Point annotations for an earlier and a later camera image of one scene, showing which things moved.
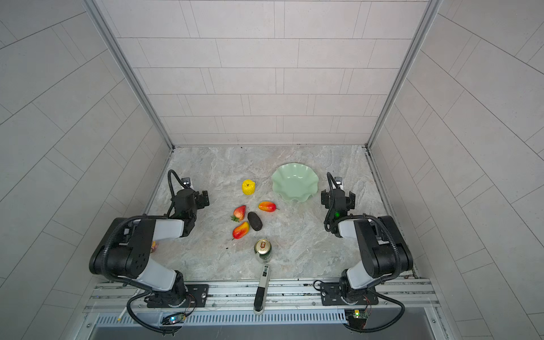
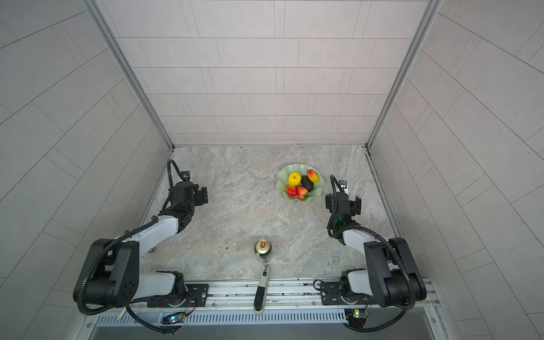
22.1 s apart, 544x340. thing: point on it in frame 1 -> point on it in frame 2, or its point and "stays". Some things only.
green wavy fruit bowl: [295, 182] stays
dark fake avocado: [255, 221] -> [308, 184]
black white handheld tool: [258, 305] stays
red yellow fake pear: [241, 230] -> [302, 191]
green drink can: [263, 248] stays
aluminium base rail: [394, 298] stays
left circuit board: [173, 318] stays
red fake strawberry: [239, 213] -> [291, 190]
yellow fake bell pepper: [248, 187] -> [294, 178]
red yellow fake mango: [268, 206] -> [312, 176]
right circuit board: [356, 318] stays
